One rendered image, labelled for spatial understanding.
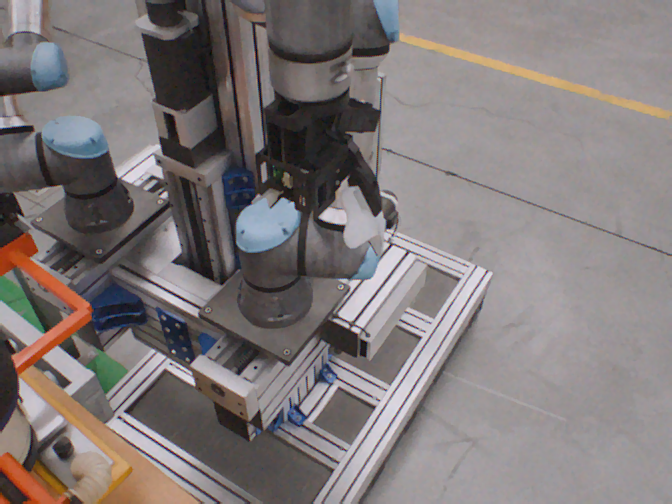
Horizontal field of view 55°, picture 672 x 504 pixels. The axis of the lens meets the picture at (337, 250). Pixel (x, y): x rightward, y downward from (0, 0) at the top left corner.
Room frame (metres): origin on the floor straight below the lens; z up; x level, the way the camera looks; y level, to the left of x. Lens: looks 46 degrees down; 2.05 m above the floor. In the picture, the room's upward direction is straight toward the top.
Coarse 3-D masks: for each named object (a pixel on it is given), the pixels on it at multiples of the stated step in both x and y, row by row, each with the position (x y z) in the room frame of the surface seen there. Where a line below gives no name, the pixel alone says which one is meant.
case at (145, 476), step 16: (16, 352) 0.78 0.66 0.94; (32, 368) 0.74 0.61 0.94; (48, 384) 0.71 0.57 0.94; (64, 400) 0.67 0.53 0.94; (80, 416) 0.64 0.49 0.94; (96, 432) 0.60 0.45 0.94; (112, 432) 0.60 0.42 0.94; (112, 448) 0.57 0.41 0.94; (128, 448) 0.57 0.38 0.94; (144, 464) 0.54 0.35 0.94; (128, 480) 0.51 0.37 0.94; (144, 480) 0.51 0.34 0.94; (160, 480) 0.51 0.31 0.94; (112, 496) 0.48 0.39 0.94; (128, 496) 0.48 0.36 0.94; (144, 496) 0.48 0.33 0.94; (160, 496) 0.48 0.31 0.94; (176, 496) 0.48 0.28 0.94; (192, 496) 0.48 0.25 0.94
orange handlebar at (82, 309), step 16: (16, 256) 0.81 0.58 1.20; (32, 272) 0.78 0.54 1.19; (48, 288) 0.74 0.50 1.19; (64, 288) 0.74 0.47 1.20; (80, 304) 0.70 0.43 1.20; (64, 320) 0.67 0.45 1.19; (80, 320) 0.67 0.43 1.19; (48, 336) 0.64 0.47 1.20; (64, 336) 0.64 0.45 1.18; (32, 352) 0.60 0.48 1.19; (0, 464) 0.42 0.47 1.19; (16, 464) 0.42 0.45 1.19; (16, 480) 0.39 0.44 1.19; (32, 480) 0.39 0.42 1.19; (0, 496) 0.37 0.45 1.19; (32, 496) 0.37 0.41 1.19; (48, 496) 0.37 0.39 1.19
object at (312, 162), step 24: (288, 120) 0.49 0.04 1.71; (312, 120) 0.50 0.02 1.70; (288, 144) 0.50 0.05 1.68; (312, 144) 0.50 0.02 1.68; (336, 144) 0.53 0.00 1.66; (288, 168) 0.49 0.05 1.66; (312, 168) 0.49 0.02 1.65; (336, 168) 0.50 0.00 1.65; (264, 192) 0.51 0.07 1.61; (288, 192) 0.50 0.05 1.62; (312, 192) 0.49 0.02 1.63
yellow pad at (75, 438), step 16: (32, 384) 0.62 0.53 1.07; (48, 400) 0.59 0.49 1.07; (64, 416) 0.56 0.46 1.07; (64, 432) 0.53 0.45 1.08; (80, 432) 0.53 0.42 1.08; (48, 448) 0.50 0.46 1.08; (64, 448) 0.49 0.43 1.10; (80, 448) 0.50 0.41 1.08; (96, 448) 0.50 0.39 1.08; (48, 464) 0.47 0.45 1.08; (64, 464) 0.47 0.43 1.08; (112, 464) 0.48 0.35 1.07; (128, 464) 0.48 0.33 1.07; (48, 480) 0.45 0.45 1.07; (64, 480) 0.45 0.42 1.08; (112, 480) 0.45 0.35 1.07
